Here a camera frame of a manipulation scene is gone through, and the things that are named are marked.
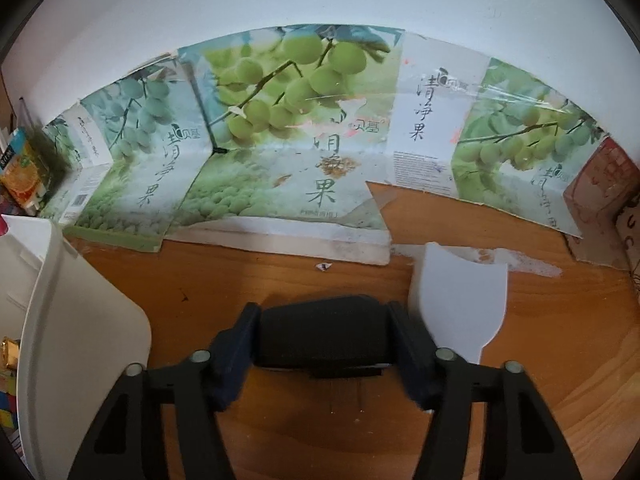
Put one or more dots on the white curved plastic piece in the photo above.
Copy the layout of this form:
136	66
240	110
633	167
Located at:
455	295

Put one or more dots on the black rectangular case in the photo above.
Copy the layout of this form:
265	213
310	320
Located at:
325	330

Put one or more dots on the small paper scrap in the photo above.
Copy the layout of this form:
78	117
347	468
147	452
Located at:
324	266

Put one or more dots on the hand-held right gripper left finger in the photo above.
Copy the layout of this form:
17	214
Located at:
232	365

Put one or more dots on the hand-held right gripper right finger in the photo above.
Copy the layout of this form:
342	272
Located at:
417	370

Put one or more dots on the white plastic bin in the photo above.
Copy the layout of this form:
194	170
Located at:
85	335

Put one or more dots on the orange juice carton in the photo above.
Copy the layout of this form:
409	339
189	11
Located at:
25	175

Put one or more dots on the printed fabric bag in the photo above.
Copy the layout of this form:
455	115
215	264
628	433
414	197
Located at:
631	240

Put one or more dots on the multicoloured puzzle cube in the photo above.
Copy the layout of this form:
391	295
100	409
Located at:
7	410

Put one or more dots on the grape print wall paper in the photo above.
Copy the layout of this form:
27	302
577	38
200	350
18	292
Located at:
300	135

